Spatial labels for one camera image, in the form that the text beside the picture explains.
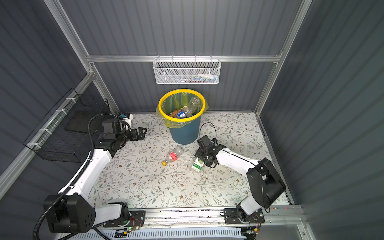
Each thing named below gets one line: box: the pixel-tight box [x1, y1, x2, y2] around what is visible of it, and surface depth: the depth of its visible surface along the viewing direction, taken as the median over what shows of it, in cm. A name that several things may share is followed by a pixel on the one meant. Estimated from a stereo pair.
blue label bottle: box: [177, 110, 187, 119], surface depth 91 cm
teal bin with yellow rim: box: [158, 88, 206, 145], surface depth 96 cm
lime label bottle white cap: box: [191, 157, 205, 172], surface depth 86 cm
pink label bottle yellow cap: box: [162, 146, 184, 166], surface depth 93 cm
